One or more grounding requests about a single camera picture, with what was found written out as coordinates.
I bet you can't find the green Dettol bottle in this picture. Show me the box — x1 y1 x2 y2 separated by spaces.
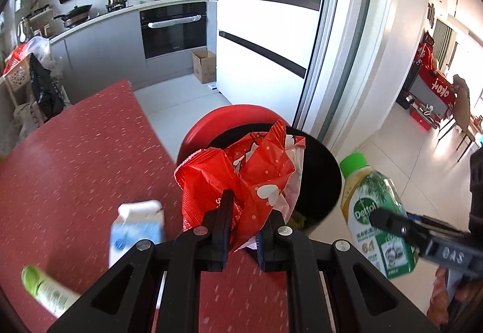
338 152 421 280

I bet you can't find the red and white plastic bag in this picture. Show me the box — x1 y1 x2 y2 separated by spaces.
174 120 306 252

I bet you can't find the black trash bin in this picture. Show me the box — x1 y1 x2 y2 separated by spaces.
204 122 343 232

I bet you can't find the grey kitchen cabinet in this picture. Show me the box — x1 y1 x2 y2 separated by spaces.
51 11 147 104

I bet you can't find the right human hand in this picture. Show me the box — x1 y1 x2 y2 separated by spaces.
427 267 482 326

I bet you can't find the blue white milk carton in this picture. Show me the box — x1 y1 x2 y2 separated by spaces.
109 200 165 267

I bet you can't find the wooden chair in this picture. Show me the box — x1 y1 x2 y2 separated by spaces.
438 74 479 161

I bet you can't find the red stool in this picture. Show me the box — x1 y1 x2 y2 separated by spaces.
176 105 289 165

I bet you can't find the green white tube bottle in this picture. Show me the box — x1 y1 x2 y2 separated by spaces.
21 265 80 318

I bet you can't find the cardboard box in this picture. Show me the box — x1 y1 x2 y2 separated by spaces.
192 49 216 84

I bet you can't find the black hanging plastic bag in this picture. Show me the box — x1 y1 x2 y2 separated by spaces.
28 54 65 121

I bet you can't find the black built-in oven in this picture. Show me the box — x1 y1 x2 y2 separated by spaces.
139 2 207 59

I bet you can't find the beige perforated basket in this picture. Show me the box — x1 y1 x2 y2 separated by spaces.
4 56 30 92

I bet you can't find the white refrigerator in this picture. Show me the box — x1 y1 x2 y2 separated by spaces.
216 0 322 123

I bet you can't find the steel cooking pot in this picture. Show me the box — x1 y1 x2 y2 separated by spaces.
106 0 128 13

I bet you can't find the black frying pan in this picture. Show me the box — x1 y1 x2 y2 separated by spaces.
53 5 92 28

